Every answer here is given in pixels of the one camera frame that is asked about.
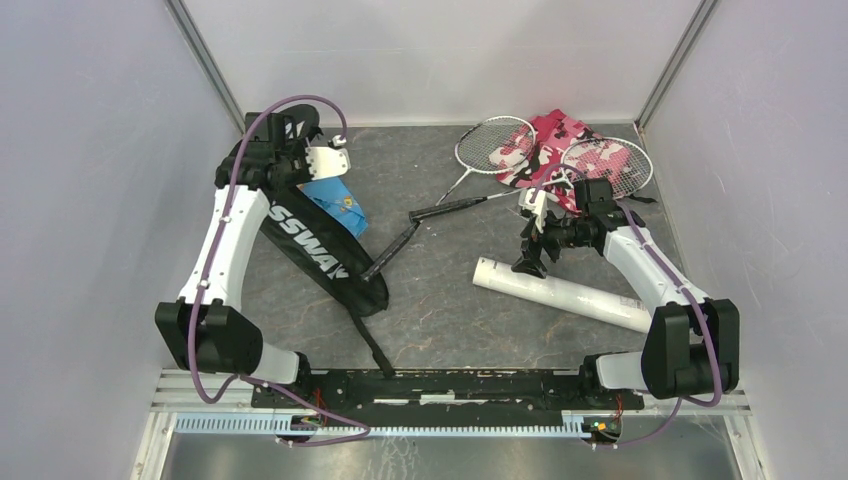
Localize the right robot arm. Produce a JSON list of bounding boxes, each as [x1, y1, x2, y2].
[[513, 178, 740, 408]]

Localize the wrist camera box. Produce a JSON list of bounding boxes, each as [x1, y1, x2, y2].
[[519, 188, 548, 233], [305, 146, 351, 180]]

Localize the pink camouflage bag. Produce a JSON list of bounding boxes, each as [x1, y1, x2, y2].
[[496, 109, 616, 213]]

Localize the white shuttlecock tube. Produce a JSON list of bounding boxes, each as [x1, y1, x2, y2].
[[472, 257, 651, 334]]

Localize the blue cloth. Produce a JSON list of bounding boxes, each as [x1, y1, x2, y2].
[[300, 177, 368, 238]]

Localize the black racket bag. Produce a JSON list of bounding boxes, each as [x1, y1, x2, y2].
[[237, 104, 396, 378]]

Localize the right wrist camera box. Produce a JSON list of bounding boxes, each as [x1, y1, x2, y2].
[[519, 188, 548, 233]]

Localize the white racket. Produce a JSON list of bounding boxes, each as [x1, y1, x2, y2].
[[361, 115, 536, 282], [408, 137, 654, 225]]

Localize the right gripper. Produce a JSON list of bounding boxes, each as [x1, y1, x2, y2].
[[511, 204, 591, 279]]

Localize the white slotted cable duct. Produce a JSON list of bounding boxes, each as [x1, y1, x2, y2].
[[173, 410, 590, 439]]

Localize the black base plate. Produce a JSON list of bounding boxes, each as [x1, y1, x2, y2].
[[251, 368, 645, 429]]

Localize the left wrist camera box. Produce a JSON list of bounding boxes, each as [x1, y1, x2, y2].
[[305, 146, 351, 180]]

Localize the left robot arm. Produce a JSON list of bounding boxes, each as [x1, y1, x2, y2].
[[154, 113, 314, 408]]

